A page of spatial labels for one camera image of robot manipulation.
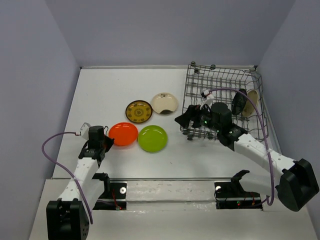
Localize white foam strip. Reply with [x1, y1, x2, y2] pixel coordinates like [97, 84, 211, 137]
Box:
[125, 180, 215, 203]

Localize grey wire dish rack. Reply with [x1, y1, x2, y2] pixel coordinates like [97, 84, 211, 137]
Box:
[182, 61, 269, 143]

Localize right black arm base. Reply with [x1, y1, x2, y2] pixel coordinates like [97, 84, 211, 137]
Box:
[213, 170, 263, 210]

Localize cream plate with dark spot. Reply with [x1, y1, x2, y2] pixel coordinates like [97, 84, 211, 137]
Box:
[151, 92, 179, 115]

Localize cream floral plate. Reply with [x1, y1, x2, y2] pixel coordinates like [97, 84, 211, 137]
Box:
[242, 89, 259, 118]

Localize green plate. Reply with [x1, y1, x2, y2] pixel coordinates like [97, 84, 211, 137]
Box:
[137, 125, 168, 153]

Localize black plate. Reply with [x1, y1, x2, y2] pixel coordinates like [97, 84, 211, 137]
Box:
[231, 88, 247, 116]

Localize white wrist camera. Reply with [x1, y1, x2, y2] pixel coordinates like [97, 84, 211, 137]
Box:
[75, 122, 91, 141]
[200, 90, 216, 109]

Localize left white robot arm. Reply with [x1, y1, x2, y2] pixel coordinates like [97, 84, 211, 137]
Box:
[44, 122, 115, 240]

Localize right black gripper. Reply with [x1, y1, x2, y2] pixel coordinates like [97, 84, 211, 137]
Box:
[174, 102, 221, 133]

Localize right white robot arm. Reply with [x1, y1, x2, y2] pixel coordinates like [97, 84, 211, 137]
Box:
[174, 102, 320, 212]

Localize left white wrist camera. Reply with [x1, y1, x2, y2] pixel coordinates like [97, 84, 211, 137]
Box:
[75, 122, 91, 141]

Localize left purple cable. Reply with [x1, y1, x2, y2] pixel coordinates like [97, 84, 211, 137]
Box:
[41, 131, 95, 225]

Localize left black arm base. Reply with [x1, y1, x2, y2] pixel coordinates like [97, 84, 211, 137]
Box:
[92, 173, 127, 211]

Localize orange plate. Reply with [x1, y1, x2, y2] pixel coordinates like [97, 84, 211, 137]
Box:
[108, 122, 139, 147]

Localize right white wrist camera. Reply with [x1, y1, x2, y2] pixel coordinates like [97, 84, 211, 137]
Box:
[200, 90, 216, 109]

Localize brown yellow patterned plate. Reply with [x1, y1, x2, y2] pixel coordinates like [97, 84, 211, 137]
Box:
[125, 100, 153, 124]

